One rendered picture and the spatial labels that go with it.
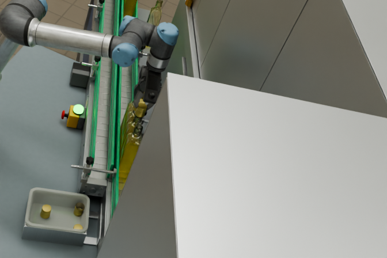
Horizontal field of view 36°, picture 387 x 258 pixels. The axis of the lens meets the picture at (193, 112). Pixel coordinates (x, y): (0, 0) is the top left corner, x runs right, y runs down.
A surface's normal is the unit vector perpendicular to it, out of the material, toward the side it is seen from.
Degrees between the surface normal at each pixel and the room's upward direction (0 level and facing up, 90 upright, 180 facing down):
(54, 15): 0
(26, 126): 0
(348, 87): 90
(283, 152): 0
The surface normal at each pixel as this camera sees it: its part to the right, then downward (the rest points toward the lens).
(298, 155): 0.32, -0.70
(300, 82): -0.95, -0.18
